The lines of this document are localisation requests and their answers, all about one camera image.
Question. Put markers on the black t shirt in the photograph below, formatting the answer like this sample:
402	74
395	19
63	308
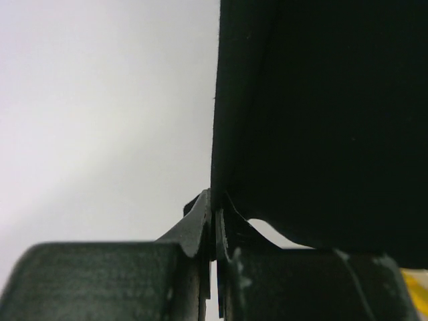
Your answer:
320	123

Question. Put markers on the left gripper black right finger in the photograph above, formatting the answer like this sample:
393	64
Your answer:
258	280

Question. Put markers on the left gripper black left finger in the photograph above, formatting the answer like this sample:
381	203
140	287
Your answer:
165	279

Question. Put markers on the yellow plastic bin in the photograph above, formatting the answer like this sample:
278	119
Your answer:
416	281

